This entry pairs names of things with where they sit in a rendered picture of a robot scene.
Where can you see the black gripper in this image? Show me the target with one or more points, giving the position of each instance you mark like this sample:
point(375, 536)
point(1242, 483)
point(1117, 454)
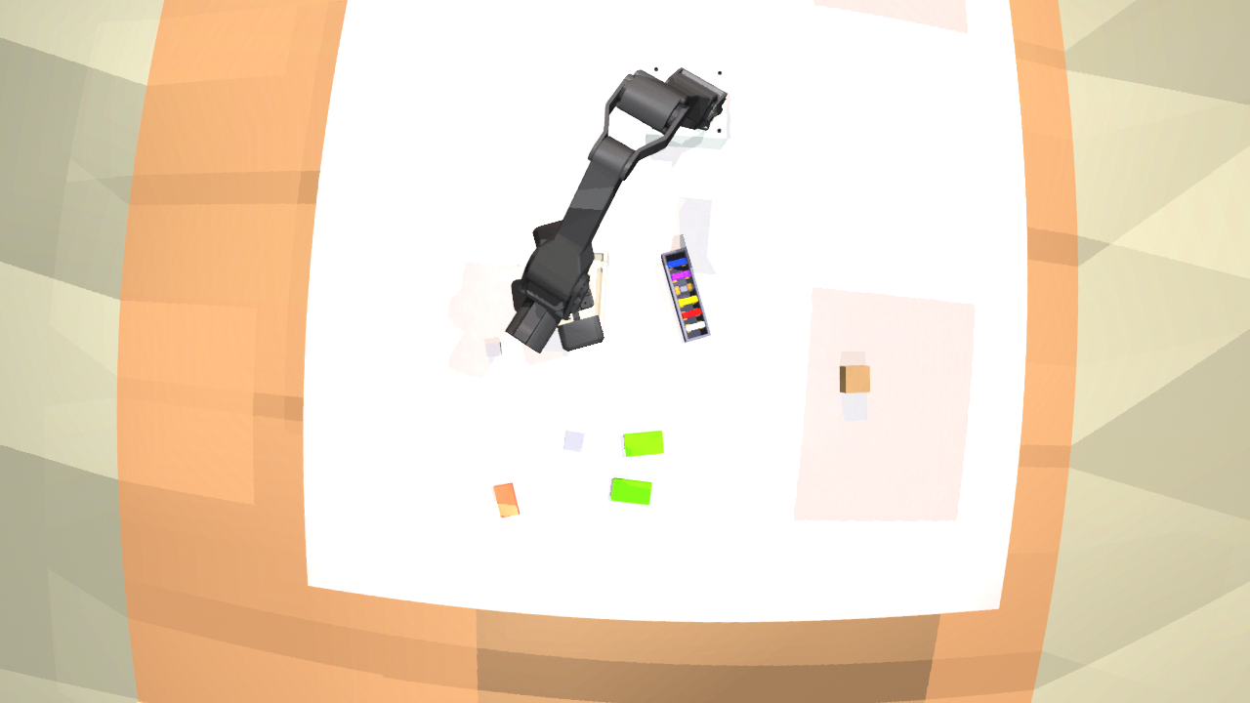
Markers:
point(579, 333)

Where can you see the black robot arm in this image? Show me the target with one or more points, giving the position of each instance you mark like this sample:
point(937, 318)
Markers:
point(557, 270)

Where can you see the orange rectangular block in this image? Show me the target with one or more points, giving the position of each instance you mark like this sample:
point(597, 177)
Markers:
point(506, 500)

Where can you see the small tan block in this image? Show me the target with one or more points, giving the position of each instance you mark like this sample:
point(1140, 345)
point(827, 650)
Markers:
point(854, 378)

